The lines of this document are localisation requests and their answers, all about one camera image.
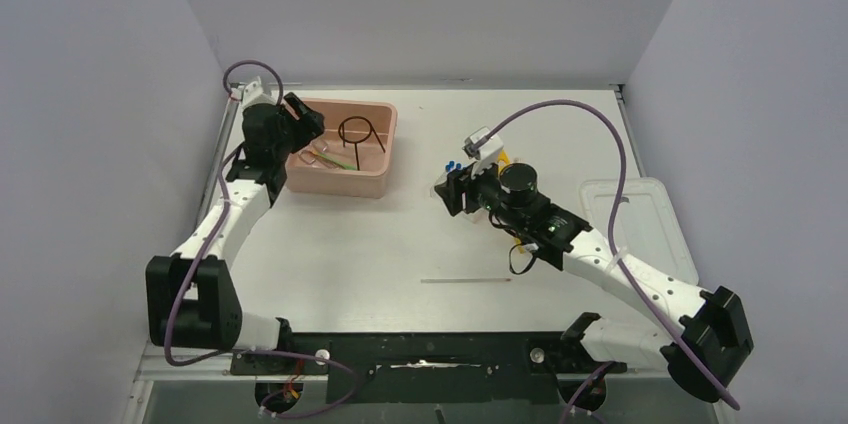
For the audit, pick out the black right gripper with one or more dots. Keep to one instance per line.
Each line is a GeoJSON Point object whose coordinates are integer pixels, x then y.
{"type": "Point", "coordinates": [460, 183]}

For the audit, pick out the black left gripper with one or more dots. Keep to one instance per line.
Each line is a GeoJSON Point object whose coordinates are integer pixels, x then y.
{"type": "Point", "coordinates": [310, 126]}

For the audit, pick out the black wire ring stand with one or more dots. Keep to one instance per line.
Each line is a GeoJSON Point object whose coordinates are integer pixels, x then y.
{"type": "Point", "coordinates": [365, 136]}

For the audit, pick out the red green stirring sticks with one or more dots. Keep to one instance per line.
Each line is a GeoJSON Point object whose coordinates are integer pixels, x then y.
{"type": "Point", "coordinates": [326, 159]}

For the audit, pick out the clear glass stirring rod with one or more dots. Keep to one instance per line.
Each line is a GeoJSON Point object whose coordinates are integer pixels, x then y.
{"type": "Point", "coordinates": [463, 280]}

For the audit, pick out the metal scissors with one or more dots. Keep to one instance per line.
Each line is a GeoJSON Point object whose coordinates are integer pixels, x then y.
{"type": "Point", "coordinates": [305, 155]}

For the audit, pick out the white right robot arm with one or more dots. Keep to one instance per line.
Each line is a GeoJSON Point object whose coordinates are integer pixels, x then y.
{"type": "Point", "coordinates": [700, 337]}

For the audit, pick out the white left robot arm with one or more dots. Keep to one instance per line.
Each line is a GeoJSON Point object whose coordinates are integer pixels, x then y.
{"type": "Point", "coordinates": [192, 301]}

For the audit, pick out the pink plastic bin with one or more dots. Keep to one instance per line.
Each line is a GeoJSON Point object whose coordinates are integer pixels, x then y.
{"type": "Point", "coordinates": [371, 181]}

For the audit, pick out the yellow test tube rack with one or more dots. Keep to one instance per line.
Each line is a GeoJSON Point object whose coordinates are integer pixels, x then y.
{"type": "Point", "coordinates": [503, 161]}

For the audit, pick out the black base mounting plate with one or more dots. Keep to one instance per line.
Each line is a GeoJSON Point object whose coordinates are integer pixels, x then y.
{"type": "Point", "coordinates": [438, 368]}

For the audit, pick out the white plastic tray lid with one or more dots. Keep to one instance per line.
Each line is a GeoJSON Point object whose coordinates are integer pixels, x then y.
{"type": "Point", "coordinates": [645, 225]}

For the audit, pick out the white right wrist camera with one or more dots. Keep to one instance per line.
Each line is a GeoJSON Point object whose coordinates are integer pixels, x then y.
{"type": "Point", "coordinates": [484, 147]}

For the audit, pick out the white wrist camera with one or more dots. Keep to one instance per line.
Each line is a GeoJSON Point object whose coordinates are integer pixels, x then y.
{"type": "Point", "coordinates": [484, 147]}
{"type": "Point", "coordinates": [251, 93]}

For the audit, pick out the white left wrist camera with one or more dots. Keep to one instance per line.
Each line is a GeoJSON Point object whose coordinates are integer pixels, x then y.
{"type": "Point", "coordinates": [251, 93]}

